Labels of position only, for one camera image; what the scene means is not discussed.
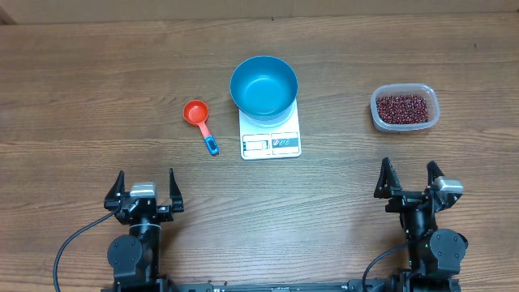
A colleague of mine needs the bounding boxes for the blue bowl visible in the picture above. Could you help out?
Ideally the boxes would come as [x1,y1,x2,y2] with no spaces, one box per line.
[229,55,299,120]

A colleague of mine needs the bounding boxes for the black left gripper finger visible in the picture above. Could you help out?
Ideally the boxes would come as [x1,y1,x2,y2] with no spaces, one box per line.
[169,168,184,213]
[104,170,125,210]

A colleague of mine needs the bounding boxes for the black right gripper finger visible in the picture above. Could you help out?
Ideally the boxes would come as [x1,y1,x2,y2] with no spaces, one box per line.
[374,157,402,199]
[427,161,444,190]

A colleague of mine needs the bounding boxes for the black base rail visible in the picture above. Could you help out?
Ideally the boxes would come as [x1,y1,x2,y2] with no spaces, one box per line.
[101,277,463,292]

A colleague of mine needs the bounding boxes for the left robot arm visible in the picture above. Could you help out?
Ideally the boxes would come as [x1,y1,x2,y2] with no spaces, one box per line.
[104,170,184,292]

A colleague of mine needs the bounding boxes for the red measuring scoop blue handle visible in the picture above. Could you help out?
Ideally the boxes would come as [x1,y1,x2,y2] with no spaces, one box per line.
[183,100,219,156]

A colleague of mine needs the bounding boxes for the clear plastic container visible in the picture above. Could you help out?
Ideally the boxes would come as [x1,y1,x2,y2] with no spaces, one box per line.
[370,84,440,132]

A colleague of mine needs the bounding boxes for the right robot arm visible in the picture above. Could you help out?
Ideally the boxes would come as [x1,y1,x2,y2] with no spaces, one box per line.
[362,157,469,291]

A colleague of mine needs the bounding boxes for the red beans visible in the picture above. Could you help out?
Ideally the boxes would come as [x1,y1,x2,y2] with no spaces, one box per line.
[375,95,429,124]

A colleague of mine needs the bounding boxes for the white digital kitchen scale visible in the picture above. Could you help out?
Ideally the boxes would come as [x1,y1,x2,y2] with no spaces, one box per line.
[238,101,302,161]

